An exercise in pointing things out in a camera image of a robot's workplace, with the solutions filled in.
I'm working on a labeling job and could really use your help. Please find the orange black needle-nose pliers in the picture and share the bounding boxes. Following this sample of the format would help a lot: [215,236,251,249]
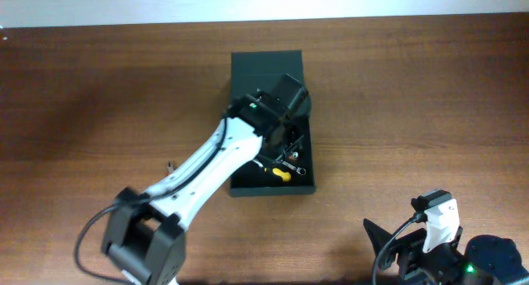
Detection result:
[275,130,304,161]

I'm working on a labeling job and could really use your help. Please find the yellow black stubby screwdriver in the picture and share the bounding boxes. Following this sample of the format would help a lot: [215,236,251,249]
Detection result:
[253,159,292,183]

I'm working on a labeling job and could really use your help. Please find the silver double-ended wrench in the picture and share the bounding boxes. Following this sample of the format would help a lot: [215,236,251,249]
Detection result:
[282,161,307,175]

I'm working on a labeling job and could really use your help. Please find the small red-handled cutters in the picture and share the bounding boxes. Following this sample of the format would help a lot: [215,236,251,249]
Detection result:
[166,161,178,176]

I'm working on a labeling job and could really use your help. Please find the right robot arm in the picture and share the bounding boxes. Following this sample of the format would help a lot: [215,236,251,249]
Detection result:
[363,219,528,285]

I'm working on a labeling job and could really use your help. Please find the right black cable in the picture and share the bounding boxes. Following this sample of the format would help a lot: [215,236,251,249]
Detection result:
[370,212,427,285]

